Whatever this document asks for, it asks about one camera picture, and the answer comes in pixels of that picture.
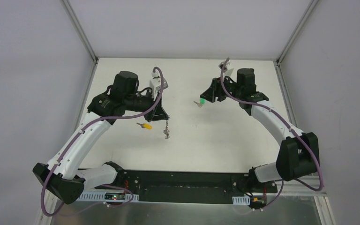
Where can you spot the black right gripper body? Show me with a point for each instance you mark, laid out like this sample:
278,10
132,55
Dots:
213,92

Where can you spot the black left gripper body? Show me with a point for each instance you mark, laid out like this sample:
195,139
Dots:
154,111

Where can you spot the green tagged key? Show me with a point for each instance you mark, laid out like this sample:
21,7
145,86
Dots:
200,103

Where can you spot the silver keyring with clips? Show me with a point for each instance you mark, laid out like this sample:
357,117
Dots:
166,130

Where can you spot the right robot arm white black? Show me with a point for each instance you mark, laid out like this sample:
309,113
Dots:
298,151

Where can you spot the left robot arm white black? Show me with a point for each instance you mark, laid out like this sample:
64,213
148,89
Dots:
122,100

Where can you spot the yellow tagged key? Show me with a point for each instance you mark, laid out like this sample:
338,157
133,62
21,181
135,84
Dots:
145,126

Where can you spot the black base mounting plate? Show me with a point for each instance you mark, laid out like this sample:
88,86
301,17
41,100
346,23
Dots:
190,187

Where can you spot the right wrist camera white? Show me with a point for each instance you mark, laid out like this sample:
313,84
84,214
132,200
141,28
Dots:
227,68

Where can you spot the aluminium frame post right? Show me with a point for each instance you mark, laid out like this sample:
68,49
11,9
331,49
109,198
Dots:
300,25

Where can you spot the aluminium frame post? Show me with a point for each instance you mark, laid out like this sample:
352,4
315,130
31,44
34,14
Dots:
79,29
300,25

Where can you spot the aluminium frame post left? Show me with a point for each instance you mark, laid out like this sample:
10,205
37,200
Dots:
79,29

